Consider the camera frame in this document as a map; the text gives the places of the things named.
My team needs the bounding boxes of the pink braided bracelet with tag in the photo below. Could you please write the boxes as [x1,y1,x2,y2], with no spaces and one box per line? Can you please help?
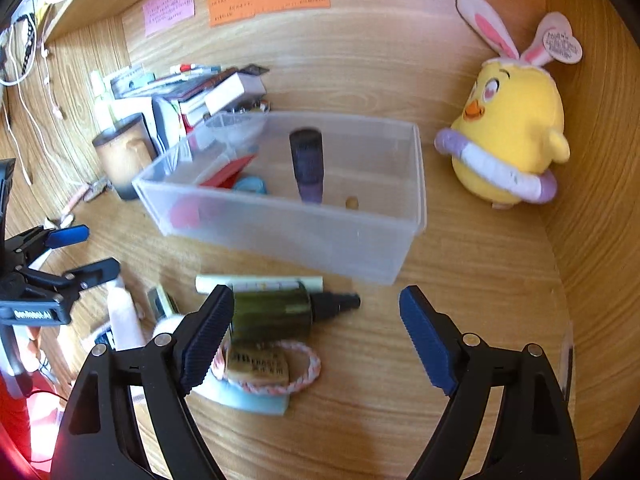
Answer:
[211,339,322,395]

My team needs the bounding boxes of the tall white tube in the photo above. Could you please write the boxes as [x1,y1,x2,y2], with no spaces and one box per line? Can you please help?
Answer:
[91,70,116,131]

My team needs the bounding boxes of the pale green stick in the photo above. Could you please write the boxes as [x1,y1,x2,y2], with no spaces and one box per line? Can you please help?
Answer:
[195,275,323,295]

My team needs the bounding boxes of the brown cup with dark lid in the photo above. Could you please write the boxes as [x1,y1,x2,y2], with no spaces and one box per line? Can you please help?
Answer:
[91,112,151,202]

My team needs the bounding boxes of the purple bottle with black cap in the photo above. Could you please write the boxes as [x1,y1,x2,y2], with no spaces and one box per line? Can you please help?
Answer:
[289,127,325,207]

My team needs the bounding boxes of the green-backed mahjong tile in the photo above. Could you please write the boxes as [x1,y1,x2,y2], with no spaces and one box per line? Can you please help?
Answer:
[147,285,179,321]

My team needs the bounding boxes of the stack of books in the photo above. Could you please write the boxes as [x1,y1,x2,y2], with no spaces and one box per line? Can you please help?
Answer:
[110,64,236,126]

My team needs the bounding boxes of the light blue card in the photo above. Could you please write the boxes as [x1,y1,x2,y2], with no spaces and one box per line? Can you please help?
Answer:
[192,375,291,417]

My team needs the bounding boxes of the pink paper note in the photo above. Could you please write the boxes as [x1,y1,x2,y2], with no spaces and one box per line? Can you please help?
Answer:
[142,0,196,38]

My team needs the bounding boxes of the white cable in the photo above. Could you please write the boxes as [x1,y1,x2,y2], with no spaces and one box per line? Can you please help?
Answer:
[0,10,68,188]

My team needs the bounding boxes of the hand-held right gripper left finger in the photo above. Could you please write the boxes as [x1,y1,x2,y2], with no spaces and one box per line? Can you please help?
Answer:
[50,284,236,480]

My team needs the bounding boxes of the dark hair clip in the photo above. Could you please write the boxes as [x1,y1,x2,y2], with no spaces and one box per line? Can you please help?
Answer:
[85,179,115,203]

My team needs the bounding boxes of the white paper card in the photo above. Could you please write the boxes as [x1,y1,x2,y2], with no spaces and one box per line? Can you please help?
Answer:
[204,72,267,116]

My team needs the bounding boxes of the red flat box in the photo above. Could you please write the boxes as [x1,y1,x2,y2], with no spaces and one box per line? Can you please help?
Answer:
[170,154,259,228]

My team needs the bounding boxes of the dark green spray bottle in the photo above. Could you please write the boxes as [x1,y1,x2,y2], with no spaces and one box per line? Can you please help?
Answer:
[230,280,362,346]

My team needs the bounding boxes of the pink pen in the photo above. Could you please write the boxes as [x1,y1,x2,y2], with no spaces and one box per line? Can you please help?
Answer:
[62,184,96,213]

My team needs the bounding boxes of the yellow chick plush toy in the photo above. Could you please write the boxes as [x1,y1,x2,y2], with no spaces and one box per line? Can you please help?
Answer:
[434,0,584,209]

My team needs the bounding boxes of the clear plastic storage box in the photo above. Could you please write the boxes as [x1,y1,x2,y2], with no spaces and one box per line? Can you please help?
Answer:
[131,111,427,286]

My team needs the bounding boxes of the teal round lid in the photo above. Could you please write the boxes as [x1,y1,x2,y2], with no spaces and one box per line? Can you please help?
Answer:
[232,176,269,195]

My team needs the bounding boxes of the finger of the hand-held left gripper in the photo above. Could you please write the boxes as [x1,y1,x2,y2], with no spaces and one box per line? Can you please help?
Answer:
[62,257,122,292]
[42,225,91,252]

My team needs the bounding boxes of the small white bottle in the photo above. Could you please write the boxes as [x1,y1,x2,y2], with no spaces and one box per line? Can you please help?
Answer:
[107,280,147,352]

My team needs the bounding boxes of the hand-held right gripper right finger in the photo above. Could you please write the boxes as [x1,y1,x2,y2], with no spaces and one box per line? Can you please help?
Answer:
[398,285,583,480]

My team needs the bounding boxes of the red and white marker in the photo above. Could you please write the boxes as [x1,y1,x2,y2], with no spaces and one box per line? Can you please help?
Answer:
[170,62,221,75]

